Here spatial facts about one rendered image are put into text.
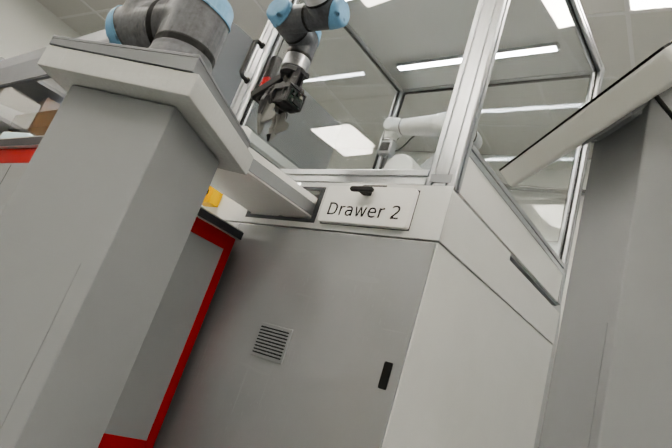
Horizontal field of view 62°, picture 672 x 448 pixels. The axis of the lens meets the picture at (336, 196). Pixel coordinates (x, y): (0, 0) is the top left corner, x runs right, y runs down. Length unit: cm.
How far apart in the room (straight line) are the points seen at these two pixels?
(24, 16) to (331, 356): 506
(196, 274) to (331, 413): 57
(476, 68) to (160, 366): 117
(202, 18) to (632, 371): 90
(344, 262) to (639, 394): 78
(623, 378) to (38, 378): 81
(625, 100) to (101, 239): 81
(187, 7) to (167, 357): 96
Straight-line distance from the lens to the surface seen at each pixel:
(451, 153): 146
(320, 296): 148
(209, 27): 108
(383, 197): 147
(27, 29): 601
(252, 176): 145
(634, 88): 97
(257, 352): 155
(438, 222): 137
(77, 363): 89
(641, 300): 98
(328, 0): 149
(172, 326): 165
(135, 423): 167
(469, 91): 155
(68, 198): 92
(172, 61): 90
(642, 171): 105
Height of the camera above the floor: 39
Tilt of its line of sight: 19 degrees up
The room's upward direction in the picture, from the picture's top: 19 degrees clockwise
